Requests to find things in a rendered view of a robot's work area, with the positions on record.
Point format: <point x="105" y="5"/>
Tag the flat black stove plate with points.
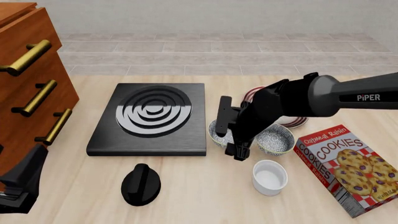
<point x="102" y="144"/>

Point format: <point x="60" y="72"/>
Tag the wooden cabinet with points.
<point x="15" y="12"/>

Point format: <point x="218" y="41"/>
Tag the white ramekin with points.
<point x="269" y="177"/>

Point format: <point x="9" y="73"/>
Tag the large patterned bowl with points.
<point x="276" y="142"/>

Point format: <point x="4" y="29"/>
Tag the small wooden drawer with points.
<point x="66" y="93"/>

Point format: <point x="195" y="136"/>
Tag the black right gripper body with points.
<point x="248" y="126"/>

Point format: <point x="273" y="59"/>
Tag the large wooden drawer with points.
<point x="31" y="30"/>

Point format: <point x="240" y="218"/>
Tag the small patterned bowl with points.
<point x="214" y="135"/>

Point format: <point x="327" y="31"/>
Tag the oatmeal raisin cookies box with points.
<point x="351" y="168"/>

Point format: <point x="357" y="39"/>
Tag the white plate with red rings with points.
<point x="293" y="123"/>

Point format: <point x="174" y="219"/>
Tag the round black stove knob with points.
<point x="140" y="186"/>

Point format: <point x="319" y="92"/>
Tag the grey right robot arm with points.
<point x="342" y="98"/>

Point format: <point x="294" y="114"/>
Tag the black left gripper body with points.
<point x="15" y="200"/>

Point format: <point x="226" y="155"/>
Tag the medium wooden drawer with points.
<point x="59" y="63"/>

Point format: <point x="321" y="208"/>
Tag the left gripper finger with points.
<point x="29" y="168"/>

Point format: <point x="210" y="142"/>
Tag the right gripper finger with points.
<point x="230" y="149"/>
<point x="242" y="152"/>

